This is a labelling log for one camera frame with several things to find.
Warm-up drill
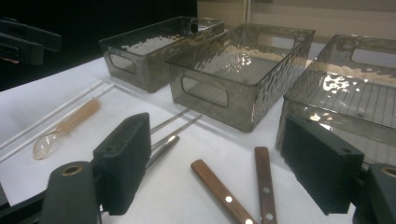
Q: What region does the fork with wooden handle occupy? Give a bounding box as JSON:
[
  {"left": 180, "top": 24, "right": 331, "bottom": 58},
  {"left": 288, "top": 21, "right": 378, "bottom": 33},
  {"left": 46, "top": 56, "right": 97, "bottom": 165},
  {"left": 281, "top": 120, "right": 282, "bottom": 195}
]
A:
[
  {"left": 190, "top": 159, "right": 260, "bottom": 224},
  {"left": 254, "top": 146, "right": 278, "bottom": 224}
]

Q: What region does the white chopstick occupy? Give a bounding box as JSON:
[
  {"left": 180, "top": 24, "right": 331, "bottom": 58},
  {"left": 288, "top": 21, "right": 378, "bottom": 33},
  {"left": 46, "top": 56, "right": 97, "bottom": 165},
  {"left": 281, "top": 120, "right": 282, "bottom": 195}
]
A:
[
  {"left": 0, "top": 80, "right": 104, "bottom": 150},
  {"left": 0, "top": 83, "right": 117, "bottom": 164}
]

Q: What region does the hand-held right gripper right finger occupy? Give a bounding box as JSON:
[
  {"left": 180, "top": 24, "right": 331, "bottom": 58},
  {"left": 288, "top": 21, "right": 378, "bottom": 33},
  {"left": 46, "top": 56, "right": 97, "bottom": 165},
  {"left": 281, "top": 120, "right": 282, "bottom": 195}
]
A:
[{"left": 280, "top": 114, "right": 365, "bottom": 217}]

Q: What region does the black curtain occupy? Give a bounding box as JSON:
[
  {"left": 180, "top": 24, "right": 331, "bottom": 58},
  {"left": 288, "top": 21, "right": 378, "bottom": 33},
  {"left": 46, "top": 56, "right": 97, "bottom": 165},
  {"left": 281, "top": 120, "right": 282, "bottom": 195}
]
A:
[{"left": 0, "top": 0, "right": 198, "bottom": 91}]

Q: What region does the clear spoon with tan handle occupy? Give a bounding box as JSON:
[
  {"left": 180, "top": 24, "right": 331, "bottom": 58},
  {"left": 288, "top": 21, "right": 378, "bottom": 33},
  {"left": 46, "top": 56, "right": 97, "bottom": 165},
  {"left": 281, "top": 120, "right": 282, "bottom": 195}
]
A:
[{"left": 32, "top": 97, "right": 103, "bottom": 161}]

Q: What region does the metal spoon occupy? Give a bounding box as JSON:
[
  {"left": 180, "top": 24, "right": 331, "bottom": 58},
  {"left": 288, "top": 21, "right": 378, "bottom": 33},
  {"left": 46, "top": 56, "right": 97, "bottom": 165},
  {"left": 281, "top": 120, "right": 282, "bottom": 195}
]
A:
[{"left": 145, "top": 134, "right": 181, "bottom": 171}]

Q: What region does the smoky clear plastic bin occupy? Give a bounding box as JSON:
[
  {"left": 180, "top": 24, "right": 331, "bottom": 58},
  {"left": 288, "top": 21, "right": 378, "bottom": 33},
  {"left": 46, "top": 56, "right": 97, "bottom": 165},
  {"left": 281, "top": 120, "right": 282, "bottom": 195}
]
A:
[
  {"left": 98, "top": 16, "right": 225, "bottom": 93},
  {"left": 165, "top": 22, "right": 316, "bottom": 133},
  {"left": 276, "top": 34, "right": 396, "bottom": 166}
]

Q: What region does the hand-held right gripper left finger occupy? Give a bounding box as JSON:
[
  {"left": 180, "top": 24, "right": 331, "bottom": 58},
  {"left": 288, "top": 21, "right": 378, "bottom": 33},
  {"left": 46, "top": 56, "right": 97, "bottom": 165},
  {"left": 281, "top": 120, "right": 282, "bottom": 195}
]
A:
[{"left": 92, "top": 112, "right": 152, "bottom": 217}]

